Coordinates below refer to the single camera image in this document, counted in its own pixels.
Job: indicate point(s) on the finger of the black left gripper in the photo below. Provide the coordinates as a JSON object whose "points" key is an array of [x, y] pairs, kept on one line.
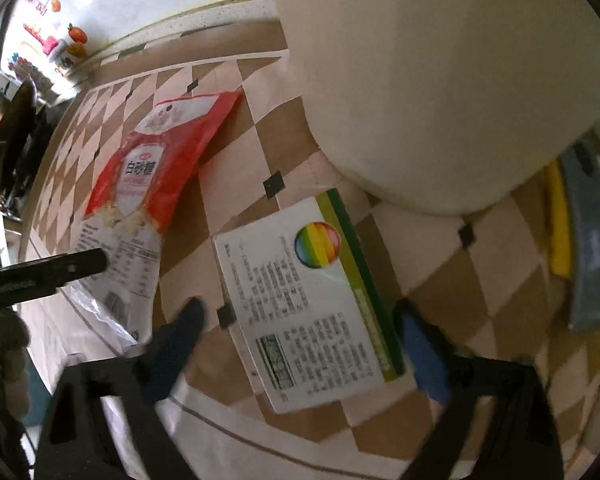
{"points": [[42, 277]]}

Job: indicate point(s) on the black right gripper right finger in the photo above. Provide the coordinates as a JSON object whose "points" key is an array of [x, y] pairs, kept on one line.
{"points": [[521, 441]]}

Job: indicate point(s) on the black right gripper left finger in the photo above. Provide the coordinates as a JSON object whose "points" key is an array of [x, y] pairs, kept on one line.
{"points": [[75, 441]]}

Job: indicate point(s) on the white green medicine box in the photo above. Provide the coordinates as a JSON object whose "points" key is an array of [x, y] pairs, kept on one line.
{"points": [[307, 305]]}

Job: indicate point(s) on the red white sugar bag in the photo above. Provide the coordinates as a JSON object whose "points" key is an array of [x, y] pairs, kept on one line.
{"points": [[131, 207]]}

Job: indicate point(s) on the checkered beige tablecloth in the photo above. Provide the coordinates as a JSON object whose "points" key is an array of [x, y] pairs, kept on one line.
{"points": [[484, 278]]}

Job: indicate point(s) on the black stove with pots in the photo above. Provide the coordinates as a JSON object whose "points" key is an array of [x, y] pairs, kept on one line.
{"points": [[25, 133]]}

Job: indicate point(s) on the yellow cloth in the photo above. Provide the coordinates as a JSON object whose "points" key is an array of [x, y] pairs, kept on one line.
{"points": [[560, 234]]}

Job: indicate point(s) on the colourful toys on counter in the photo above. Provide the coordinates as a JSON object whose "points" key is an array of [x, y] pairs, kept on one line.
{"points": [[49, 53]]}

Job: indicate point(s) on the large cream cylindrical container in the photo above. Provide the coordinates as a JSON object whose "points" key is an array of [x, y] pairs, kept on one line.
{"points": [[444, 106]]}

